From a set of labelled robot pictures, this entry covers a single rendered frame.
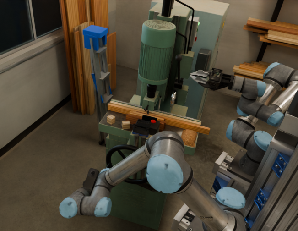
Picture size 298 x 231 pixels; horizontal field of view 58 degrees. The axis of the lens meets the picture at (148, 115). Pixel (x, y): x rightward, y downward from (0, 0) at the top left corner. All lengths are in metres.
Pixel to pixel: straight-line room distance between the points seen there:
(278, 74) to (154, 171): 1.09
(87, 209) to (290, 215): 0.85
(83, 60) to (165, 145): 2.19
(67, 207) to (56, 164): 1.58
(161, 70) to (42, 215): 1.50
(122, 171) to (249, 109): 0.70
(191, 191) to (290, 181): 0.46
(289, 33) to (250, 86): 1.98
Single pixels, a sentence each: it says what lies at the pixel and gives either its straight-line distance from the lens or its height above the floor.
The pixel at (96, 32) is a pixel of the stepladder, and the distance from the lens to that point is 2.32.
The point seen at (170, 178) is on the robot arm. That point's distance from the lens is 0.85.
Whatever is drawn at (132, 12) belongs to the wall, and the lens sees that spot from 4.07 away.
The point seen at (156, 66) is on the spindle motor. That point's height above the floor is 1.31.
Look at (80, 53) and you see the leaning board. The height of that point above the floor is 0.75.
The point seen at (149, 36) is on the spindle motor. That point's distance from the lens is 1.40.
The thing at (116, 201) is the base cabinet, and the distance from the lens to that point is 2.14.
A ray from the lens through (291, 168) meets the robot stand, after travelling 1.20.
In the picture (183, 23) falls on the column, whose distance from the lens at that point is 1.62.
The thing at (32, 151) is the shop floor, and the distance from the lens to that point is 2.88.
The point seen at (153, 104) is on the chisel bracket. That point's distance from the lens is 1.61.
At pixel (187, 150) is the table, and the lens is 1.60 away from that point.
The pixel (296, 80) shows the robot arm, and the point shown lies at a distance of 1.68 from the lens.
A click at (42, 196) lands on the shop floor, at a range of 2.49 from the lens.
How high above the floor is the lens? 1.93
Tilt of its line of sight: 36 degrees down
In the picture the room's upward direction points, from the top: 7 degrees clockwise
